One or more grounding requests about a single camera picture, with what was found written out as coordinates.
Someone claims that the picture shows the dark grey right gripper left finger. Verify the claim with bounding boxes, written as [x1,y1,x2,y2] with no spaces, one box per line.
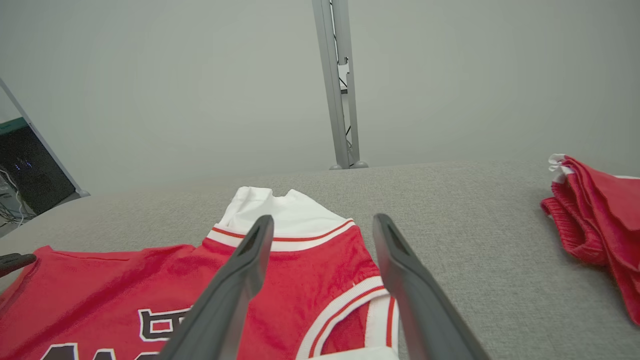
[157,215,275,360]

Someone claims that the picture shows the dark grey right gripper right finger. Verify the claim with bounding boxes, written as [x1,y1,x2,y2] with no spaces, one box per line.
[372,213,491,360]

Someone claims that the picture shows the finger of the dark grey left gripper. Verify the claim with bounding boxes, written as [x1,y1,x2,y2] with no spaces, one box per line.
[0,253,37,278]

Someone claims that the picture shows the red and white basketball jersey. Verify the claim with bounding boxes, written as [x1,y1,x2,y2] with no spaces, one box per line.
[0,186,401,360]

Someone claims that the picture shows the red white-striped basketball shorts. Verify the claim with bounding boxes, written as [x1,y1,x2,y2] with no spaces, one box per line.
[540,153,640,327]

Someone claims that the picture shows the black computer equipment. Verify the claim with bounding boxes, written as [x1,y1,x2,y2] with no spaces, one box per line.
[0,117,77,217]

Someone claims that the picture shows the grey slanted panel frame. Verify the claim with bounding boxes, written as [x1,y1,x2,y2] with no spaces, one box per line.
[0,77,91,199]

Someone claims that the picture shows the grey metal partition post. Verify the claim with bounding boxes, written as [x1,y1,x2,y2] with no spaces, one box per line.
[312,0,369,171]

